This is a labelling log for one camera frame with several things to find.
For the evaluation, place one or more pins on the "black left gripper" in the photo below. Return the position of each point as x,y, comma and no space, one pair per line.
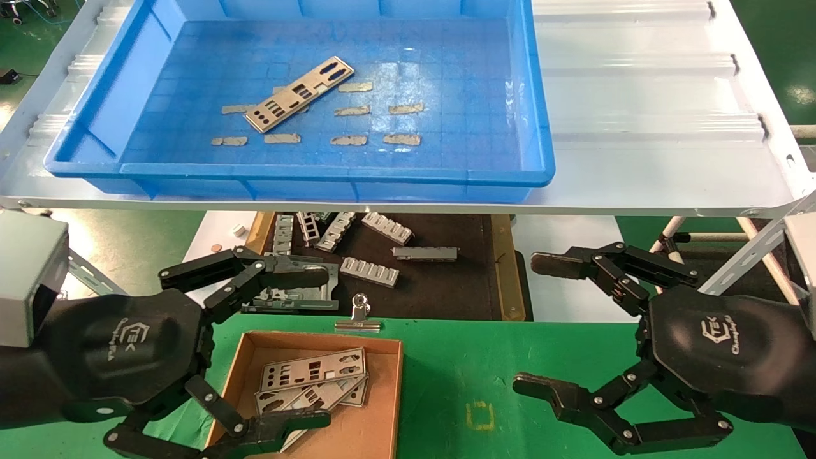
127,350

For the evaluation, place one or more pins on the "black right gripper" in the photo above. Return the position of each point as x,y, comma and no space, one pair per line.
733,357

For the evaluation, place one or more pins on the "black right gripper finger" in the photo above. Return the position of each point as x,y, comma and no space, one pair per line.
564,264
542,390

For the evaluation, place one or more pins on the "brown cardboard box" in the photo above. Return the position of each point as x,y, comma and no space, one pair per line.
376,414

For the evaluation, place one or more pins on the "blue plastic tray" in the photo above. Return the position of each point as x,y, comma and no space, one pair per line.
446,76

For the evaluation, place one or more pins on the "silver binder clip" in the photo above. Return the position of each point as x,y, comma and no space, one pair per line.
358,324

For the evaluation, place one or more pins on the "green table cloth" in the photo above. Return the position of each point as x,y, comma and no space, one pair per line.
459,370

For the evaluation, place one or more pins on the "white tube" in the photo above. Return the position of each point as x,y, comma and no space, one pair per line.
803,131
720,237
669,233
779,274

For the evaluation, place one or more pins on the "grey perforated shelf brace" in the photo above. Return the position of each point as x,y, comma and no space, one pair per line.
752,248
89,274

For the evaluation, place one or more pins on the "grey ribbed metal part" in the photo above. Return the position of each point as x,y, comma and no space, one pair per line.
370,272
387,228

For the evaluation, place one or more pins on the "grey slotted metal part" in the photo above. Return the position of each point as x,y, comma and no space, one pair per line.
284,236
308,228
336,233

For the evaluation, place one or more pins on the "white metal shelf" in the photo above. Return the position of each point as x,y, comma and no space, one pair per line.
637,146

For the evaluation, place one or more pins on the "long grey metal bar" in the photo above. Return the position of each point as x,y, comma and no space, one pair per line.
424,254

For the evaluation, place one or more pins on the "small black floor device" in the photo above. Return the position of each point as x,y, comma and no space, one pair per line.
7,77

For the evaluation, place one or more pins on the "wheeled chair base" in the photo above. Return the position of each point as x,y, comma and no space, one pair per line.
14,18

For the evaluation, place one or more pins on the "large grey metal bracket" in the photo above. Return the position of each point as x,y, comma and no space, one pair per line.
322,299

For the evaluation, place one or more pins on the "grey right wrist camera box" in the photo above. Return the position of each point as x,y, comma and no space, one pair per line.
804,268

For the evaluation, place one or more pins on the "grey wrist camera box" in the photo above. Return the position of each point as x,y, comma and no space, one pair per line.
804,268
29,268

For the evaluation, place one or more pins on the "black mat with wooden frame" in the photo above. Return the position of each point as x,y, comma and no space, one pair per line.
446,287

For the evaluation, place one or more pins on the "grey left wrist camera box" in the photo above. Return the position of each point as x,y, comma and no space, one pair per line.
29,268

